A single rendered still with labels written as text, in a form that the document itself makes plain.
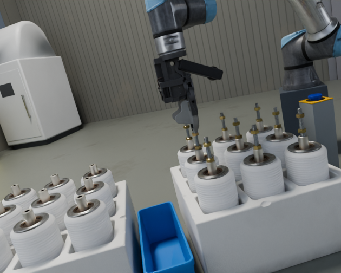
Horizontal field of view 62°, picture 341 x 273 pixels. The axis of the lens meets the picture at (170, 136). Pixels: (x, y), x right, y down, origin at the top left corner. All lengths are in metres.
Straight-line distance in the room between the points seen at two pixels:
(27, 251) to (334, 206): 0.69
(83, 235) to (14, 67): 2.87
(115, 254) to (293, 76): 1.01
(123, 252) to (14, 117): 3.04
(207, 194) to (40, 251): 0.38
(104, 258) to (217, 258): 0.25
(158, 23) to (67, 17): 3.58
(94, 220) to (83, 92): 3.64
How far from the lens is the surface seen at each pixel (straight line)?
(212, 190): 0.65
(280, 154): 0.84
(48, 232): 0.70
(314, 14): 1.18
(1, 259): 0.77
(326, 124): 0.99
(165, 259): 0.87
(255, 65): 3.41
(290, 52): 1.33
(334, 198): 0.76
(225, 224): 0.66
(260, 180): 0.69
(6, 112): 3.65
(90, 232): 0.67
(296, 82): 1.32
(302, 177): 0.75
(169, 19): 0.72
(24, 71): 3.37
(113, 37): 3.89
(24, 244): 0.71
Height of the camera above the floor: 0.51
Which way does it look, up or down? 13 degrees down
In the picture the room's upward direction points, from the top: 13 degrees counter-clockwise
